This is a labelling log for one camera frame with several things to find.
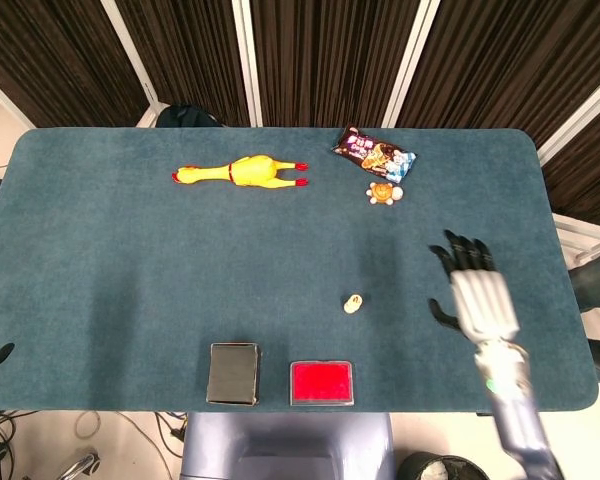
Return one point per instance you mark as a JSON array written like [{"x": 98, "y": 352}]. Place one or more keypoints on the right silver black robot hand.
[{"x": 485, "y": 305}]

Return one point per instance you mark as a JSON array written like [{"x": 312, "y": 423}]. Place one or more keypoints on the right blue robot arm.
[{"x": 515, "y": 410}]

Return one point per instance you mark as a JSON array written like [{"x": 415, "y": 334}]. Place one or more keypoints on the white metal rack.
[{"x": 570, "y": 222}]

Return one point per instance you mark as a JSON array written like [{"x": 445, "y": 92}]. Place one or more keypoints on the chrome metal stand foot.
[{"x": 80, "y": 465}]

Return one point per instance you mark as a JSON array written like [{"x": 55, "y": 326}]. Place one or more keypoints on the orange white turtle toy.
[{"x": 381, "y": 193}]

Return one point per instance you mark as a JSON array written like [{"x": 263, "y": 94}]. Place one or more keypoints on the teal table cloth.
[{"x": 130, "y": 250}]

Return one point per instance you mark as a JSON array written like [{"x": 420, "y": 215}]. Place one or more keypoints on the black round bin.
[{"x": 420, "y": 470}]

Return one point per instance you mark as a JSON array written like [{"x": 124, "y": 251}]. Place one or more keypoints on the red ink pad clear case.
[{"x": 321, "y": 382}]

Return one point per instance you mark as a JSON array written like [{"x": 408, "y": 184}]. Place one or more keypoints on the dark purple snack bag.
[{"x": 375, "y": 152}]

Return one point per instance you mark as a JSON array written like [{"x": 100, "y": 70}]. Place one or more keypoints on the black cardboard box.
[{"x": 232, "y": 372}]

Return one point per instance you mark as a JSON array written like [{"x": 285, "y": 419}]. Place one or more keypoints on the blue robot torso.
[{"x": 280, "y": 450}]

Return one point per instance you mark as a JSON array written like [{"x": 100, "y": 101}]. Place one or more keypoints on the yellow rubber chicken toy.
[{"x": 250, "y": 171}]

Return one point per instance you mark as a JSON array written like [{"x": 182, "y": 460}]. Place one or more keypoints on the black chair back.
[{"x": 185, "y": 116}]

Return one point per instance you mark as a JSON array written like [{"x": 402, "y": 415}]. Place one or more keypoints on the white partition post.
[
  {"x": 130, "y": 55},
  {"x": 580, "y": 120},
  {"x": 247, "y": 60},
  {"x": 5, "y": 97},
  {"x": 410, "y": 60}
]

